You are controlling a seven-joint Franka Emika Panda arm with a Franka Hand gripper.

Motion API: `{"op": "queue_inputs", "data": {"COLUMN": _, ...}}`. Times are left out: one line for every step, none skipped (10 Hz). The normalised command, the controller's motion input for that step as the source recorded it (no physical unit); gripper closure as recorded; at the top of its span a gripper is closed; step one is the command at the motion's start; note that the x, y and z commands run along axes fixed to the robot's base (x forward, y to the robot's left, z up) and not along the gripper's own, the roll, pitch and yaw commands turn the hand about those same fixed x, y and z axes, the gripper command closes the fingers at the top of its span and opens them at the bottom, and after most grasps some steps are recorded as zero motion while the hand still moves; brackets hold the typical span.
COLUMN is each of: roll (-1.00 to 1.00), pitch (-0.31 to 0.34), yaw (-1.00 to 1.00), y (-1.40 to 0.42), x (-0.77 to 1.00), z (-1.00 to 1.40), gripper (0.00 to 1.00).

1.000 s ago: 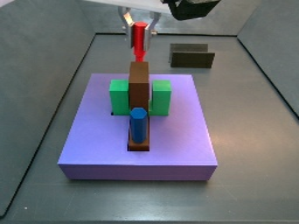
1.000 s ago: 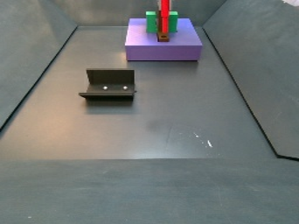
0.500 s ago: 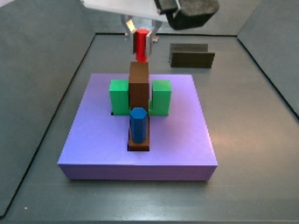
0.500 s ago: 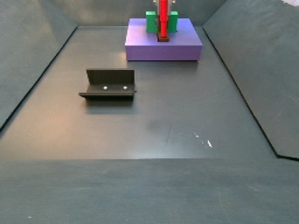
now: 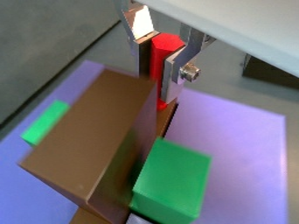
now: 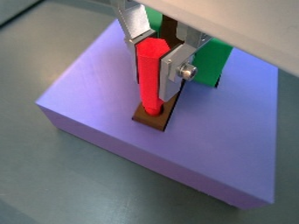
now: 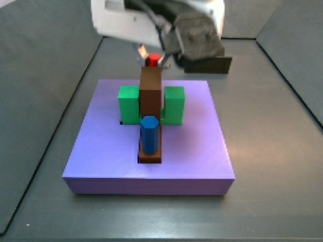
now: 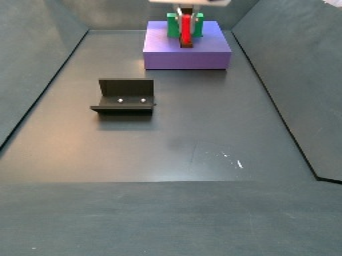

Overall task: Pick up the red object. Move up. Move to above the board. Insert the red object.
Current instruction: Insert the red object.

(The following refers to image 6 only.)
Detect green upright block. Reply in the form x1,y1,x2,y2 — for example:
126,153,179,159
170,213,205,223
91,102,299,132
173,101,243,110
146,7,233,88

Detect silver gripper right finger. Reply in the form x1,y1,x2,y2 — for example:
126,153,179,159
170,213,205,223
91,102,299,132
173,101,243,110
159,23,213,102

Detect red peg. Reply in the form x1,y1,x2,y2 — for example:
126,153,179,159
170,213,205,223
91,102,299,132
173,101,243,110
137,38,171,116

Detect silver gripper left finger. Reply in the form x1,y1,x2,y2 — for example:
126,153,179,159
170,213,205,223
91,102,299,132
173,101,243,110
110,0,157,81

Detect brown L-shaped bracket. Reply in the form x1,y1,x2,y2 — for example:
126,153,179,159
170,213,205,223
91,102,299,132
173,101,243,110
133,15,183,131

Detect purple block board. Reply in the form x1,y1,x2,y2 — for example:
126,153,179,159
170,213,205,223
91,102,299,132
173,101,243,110
36,23,278,209

